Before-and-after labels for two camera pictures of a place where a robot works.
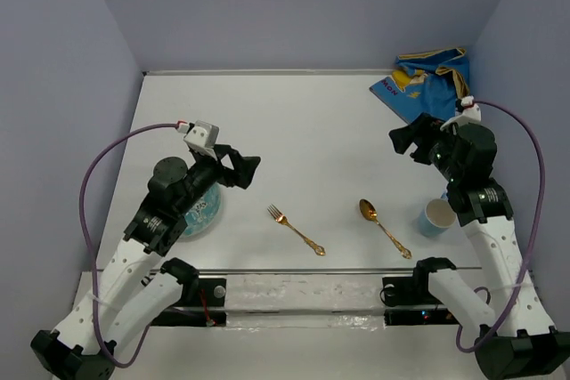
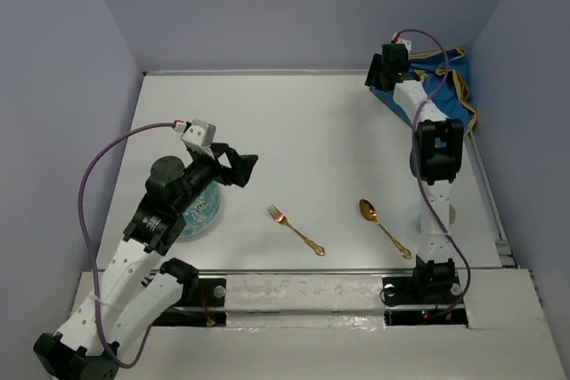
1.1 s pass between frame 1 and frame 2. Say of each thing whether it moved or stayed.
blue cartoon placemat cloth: stayed
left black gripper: stayed
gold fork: stayed
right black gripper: moved
